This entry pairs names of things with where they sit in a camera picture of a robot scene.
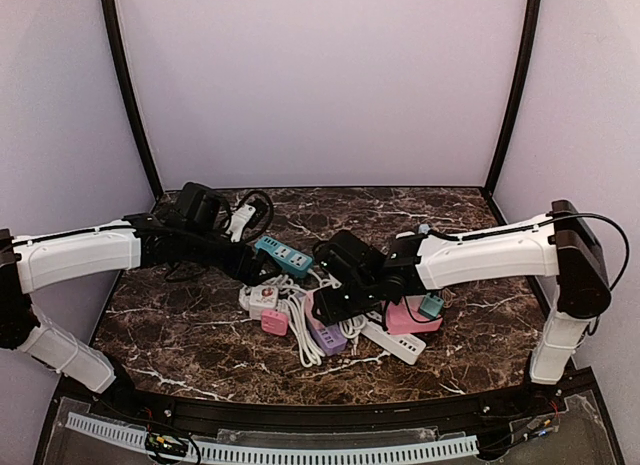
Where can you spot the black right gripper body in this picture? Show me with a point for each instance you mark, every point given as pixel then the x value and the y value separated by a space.
pixel 324 307

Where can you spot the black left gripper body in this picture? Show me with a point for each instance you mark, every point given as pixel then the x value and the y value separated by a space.
pixel 251 264

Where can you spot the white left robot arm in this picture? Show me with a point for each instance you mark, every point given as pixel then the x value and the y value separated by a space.
pixel 30 264

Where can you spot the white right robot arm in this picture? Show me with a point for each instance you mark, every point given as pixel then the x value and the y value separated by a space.
pixel 558 244

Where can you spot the white round power plug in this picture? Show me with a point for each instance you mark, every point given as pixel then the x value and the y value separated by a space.
pixel 257 299

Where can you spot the teal power strip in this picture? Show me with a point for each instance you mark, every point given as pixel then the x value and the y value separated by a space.
pixel 292 261

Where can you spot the pink triangular power strip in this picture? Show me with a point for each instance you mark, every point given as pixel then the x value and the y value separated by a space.
pixel 401 320

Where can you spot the purple power strip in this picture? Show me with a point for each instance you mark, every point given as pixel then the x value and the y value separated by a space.
pixel 329 338

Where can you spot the teal charger cube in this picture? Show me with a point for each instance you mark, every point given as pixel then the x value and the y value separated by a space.
pixel 431 306

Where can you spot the white power strip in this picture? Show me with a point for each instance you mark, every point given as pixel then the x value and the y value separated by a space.
pixel 406 348

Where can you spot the pink flat adapter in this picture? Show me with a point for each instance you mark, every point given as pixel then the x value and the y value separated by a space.
pixel 274 322

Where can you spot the small circuit board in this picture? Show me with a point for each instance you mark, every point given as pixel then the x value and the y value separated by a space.
pixel 165 444

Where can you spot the white cable duct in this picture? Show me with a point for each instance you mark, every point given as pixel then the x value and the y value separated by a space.
pixel 410 446

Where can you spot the black frame post left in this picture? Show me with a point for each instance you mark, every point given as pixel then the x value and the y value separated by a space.
pixel 128 96

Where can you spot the black frame post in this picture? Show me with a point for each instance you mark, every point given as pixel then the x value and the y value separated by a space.
pixel 521 68
pixel 128 96

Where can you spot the black frame post right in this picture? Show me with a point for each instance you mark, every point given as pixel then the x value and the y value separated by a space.
pixel 521 68

